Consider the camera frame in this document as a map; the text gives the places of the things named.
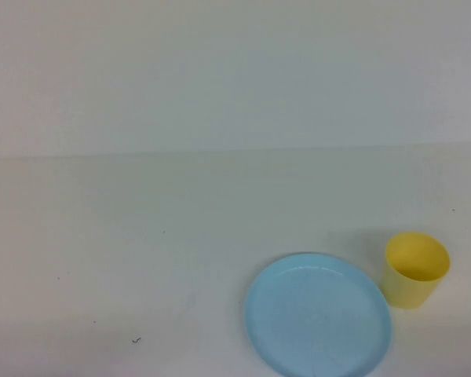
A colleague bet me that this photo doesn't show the light blue round plate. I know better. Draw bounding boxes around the light blue round plate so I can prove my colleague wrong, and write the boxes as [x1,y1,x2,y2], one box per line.
[245,251,393,377]

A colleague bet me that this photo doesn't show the yellow plastic cup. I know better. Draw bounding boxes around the yellow plastic cup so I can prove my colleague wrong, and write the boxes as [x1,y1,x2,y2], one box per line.
[380,231,452,311]

